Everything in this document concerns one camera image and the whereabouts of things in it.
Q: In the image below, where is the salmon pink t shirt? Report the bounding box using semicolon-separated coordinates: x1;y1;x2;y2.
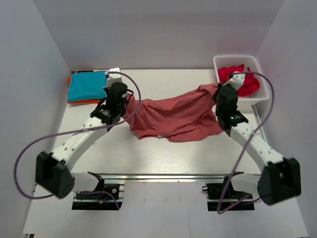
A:
123;83;222;142

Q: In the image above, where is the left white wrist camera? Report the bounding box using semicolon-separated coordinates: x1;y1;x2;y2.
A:
105;67;122;88

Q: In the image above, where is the folded orange t shirt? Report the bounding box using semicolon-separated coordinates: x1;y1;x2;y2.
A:
67;77;106;104

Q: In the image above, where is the white plastic basket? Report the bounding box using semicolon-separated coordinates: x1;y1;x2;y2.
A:
213;55;270;106

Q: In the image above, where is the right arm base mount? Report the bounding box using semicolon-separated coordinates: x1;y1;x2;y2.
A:
202;173;256;212

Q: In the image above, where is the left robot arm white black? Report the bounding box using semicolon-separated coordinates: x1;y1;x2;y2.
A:
35;82;128;199

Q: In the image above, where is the folded dark shirt under stack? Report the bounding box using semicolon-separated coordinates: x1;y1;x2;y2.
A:
75;70;96;73

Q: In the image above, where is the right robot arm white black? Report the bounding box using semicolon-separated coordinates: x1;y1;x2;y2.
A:
213;84;301;205

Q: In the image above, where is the aluminium front rail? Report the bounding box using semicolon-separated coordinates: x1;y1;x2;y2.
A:
71;173;261;183

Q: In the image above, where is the red t shirt in basket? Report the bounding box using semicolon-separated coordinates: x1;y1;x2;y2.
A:
217;64;260;97

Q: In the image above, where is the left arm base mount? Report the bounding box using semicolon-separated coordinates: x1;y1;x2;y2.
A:
72;172;124;211

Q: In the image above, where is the folded teal t shirt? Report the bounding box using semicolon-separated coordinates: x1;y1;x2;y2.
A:
67;71;107;103

